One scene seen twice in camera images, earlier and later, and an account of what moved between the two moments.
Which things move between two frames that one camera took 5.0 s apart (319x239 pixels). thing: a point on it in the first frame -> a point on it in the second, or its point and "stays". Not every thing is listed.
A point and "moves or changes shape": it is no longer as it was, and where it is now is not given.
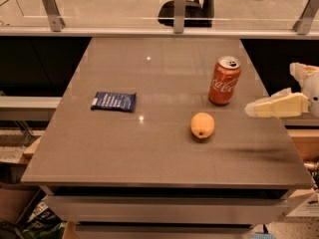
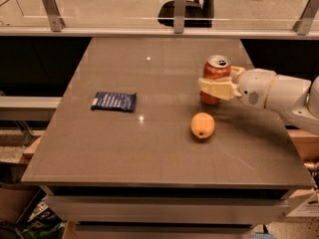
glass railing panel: [151, 8] stays
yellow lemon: [202, 124] stays
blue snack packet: [114, 101] stays
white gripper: [313, 91] -> [254, 86]
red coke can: [223, 83] moves or changes shape
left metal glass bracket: [57, 23] stays
